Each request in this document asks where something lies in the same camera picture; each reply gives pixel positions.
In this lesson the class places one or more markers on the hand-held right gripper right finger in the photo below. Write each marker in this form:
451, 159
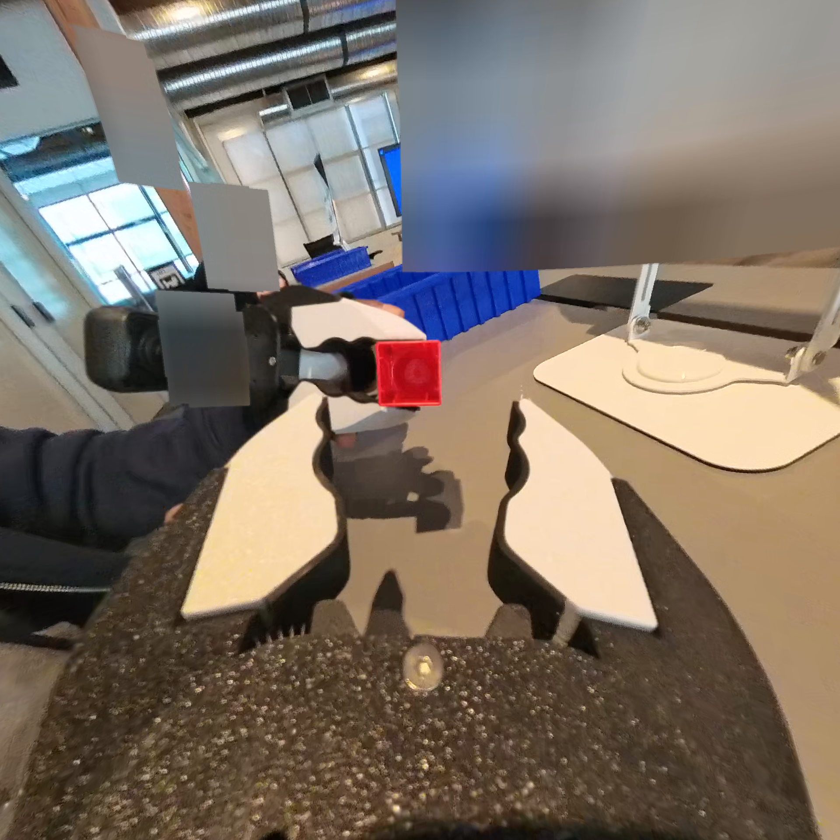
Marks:
577, 525

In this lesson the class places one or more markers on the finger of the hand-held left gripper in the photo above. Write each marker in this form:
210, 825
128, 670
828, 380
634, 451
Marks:
367, 415
354, 321

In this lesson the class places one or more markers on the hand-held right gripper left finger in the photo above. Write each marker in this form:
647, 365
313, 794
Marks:
269, 518

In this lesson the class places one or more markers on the red single-stud block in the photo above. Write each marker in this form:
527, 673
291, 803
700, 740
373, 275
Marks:
410, 374

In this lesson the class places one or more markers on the blue ribbed plastic bin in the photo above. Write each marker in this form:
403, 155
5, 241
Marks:
328, 262
472, 302

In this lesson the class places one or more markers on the person's left forearm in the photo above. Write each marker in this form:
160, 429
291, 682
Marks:
98, 472

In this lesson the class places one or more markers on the person's left hand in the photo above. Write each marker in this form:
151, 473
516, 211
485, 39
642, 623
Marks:
346, 441

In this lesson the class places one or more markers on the person's right hand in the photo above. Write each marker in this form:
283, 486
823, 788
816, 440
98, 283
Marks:
174, 513

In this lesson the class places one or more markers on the computer monitor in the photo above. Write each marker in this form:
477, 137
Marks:
392, 180

